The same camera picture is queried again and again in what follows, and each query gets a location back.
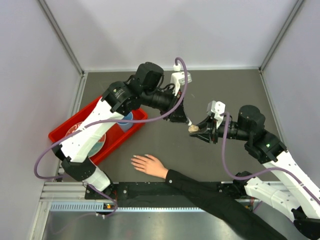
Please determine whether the black sleeved forearm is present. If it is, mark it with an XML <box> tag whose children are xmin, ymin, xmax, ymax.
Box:
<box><xmin>165</xmin><ymin>169</ymin><xmax>286</xmax><ymax>240</ymax></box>

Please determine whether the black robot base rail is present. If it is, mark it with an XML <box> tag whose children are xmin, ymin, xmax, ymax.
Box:
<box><xmin>84</xmin><ymin>181</ymin><xmax>251</xmax><ymax>208</ymax></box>

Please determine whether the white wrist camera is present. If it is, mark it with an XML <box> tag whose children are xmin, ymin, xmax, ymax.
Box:
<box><xmin>170</xmin><ymin>63</ymin><xmax>192</xmax><ymax>96</ymax></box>
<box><xmin>206</xmin><ymin>100</ymin><xmax>226</xmax><ymax>129</ymax></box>

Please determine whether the person's bare hand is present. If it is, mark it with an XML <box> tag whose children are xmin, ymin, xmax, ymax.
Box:
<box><xmin>131</xmin><ymin>154</ymin><xmax>169</xmax><ymax>179</ymax></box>

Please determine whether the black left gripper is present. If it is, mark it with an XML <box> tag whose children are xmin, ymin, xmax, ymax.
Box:
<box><xmin>142</xmin><ymin>86</ymin><xmax>189</xmax><ymax>125</ymax></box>

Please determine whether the red plastic tray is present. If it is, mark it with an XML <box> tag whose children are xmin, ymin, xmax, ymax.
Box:
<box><xmin>48</xmin><ymin>97</ymin><xmax>144</xmax><ymax>165</ymax></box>

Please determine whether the blue plastic cup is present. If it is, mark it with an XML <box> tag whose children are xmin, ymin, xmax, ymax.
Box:
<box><xmin>117</xmin><ymin>112</ymin><xmax>134</xmax><ymax>133</ymax></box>

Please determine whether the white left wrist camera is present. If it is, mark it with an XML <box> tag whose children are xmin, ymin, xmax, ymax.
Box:
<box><xmin>170</xmin><ymin>63</ymin><xmax>192</xmax><ymax>96</ymax></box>

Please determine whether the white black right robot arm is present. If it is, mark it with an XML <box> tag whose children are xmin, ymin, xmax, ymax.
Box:
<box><xmin>188</xmin><ymin>101</ymin><xmax>320</xmax><ymax>240</ymax></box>

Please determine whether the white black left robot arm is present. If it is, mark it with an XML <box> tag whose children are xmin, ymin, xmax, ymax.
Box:
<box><xmin>52</xmin><ymin>58</ymin><xmax>192</xmax><ymax>199</ymax></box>

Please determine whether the beige nail polish bottle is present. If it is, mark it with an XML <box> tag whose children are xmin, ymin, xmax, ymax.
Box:
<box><xmin>188</xmin><ymin>124</ymin><xmax>199</xmax><ymax>133</ymax></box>

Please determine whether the clear pink glass plate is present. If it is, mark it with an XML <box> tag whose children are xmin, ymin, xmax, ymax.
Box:
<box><xmin>65</xmin><ymin>121</ymin><xmax>106</xmax><ymax>158</ymax></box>

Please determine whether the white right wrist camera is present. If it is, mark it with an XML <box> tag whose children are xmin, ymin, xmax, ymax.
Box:
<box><xmin>206</xmin><ymin>100</ymin><xmax>226</xmax><ymax>129</ymax></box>

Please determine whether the grey slotted cable duct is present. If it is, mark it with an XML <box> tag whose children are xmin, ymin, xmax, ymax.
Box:
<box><xmin>50</xmin><ymin>202</ymin><xmax>116</xmax><ymax>212</ymax></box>

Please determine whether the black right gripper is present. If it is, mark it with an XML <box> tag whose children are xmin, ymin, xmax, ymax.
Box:
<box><xmin>190</xmin><ymin>114</ymin><xmax>251</xmax><ymax>144</ymax></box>

